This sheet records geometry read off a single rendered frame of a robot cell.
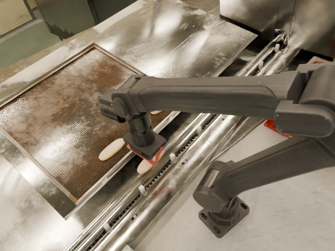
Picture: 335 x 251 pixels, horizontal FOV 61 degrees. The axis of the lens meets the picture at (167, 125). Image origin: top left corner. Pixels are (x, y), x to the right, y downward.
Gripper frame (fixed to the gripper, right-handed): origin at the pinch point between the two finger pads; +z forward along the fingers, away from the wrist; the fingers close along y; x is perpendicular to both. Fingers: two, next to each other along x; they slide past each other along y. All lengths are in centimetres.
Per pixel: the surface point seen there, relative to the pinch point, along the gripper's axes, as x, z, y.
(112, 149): -2.8, 3.0, -13.9
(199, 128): 21.4, 6.4, 1.2
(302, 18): 80, -6, 8
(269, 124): 38.2, 9.5, 18.0
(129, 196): -9.6, 8.5, -1.1
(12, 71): 5, 13, -103
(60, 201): -23.8, 4.4, -13.8
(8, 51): 58, 98, -303
